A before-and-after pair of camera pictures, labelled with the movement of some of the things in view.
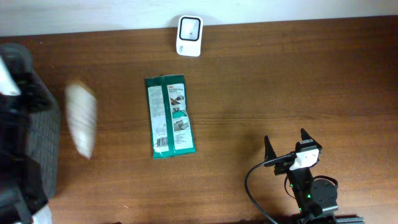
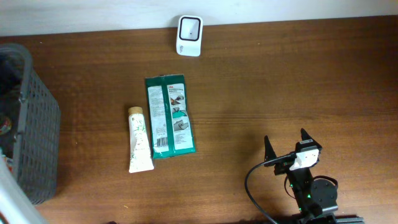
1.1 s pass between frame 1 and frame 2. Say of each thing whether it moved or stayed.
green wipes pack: stayed
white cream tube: moved
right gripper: stayed
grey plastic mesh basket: stayed
